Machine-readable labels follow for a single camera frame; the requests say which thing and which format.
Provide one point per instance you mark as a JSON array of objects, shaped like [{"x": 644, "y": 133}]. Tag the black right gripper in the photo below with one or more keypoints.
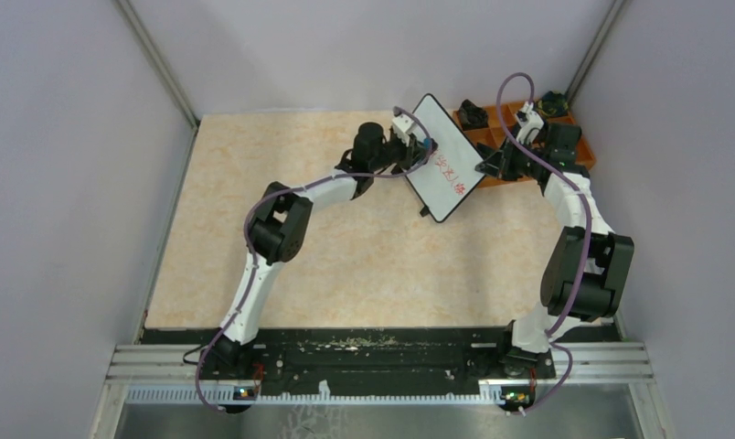
[{"x": 501, "y": 160}]

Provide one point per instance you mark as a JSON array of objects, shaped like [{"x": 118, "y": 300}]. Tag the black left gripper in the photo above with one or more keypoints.
[{"x": 414, "y": 155}]

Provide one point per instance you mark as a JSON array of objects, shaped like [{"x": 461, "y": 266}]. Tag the white whiteboard black frame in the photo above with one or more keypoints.
[{"x": 449, "y": 177}]

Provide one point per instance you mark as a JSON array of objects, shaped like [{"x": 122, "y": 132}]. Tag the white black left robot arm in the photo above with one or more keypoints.
[{"x": 276, "y": 225}]

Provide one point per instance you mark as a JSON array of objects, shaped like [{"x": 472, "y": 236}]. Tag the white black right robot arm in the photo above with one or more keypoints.
[{"x": 587, "y": 270}]

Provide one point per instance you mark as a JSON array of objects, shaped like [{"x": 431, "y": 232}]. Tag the black crumpled cloth left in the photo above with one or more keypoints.
[{"x": 471, "y": 116}]

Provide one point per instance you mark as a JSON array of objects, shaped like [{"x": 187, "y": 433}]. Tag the dark cloth with yellow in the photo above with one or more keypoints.
[{"x": 552, "y": 104}]

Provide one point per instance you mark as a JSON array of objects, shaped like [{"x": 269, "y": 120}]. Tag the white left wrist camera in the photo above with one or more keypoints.
[{"x": 402, "y": 128}]

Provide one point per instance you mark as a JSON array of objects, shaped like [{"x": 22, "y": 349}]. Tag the right corner aluminium post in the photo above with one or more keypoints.
[{"x": 593, "y": 51}]

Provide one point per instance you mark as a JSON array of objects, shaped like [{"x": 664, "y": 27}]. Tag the corner aluminium post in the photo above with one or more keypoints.
[
  {"x": 157, "y": 61},
  {"x": 593, "y": 51}
]

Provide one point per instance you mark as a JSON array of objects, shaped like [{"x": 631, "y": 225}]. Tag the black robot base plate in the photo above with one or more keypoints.
[{"x": 361, "y": 384}]

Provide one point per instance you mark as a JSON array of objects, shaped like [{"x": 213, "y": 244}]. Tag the left corner aluminium post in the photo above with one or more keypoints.
[{"x": 157, "y": 61}]

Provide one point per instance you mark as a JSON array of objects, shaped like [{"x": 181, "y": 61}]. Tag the white toothed cable duct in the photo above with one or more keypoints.
[{"x": 231, "y": 394}]

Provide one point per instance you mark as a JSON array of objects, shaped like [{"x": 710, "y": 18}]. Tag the aluminium frame rail front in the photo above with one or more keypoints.
[{"x": 581, "y": 363}]

